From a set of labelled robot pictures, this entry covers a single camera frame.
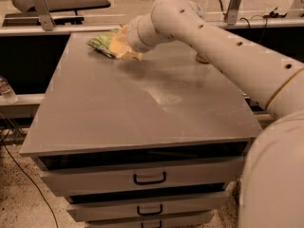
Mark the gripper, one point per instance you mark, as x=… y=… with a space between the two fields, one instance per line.
x=134 y=38

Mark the yellow sponge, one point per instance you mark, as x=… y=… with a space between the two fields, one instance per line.
x=120 y=53

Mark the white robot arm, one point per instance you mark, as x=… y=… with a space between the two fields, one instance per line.
x=273 y=177

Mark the green jalapeno chip bag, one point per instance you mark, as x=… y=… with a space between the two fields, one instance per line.
x=102 y=42

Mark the gold soda can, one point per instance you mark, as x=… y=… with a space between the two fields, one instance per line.
x=201 y=59

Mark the grey drawer cabinet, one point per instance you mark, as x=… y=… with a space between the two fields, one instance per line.
x=103 y=120

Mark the clear plastic water bottle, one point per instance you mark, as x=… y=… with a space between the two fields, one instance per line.
x=7 y=92

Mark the left metal bracket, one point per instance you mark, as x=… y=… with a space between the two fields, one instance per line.
x=45 y=19

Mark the metal bracket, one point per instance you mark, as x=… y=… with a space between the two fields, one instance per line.
x=45 y=19
x=231 y=14

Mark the right metal bracket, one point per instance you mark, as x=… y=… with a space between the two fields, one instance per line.
x=231 y=14

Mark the top drawer black handle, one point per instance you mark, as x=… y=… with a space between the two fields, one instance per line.
x=149 y=179

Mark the drawer black handle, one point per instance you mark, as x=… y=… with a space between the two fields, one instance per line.
x=149 y=179
x=145 y=211
x=152 y=224

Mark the middle drawer black handle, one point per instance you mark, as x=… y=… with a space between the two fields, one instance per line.
x=145 y=211

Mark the bottom drawer black handle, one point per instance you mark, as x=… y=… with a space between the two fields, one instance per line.
x=152 y=224

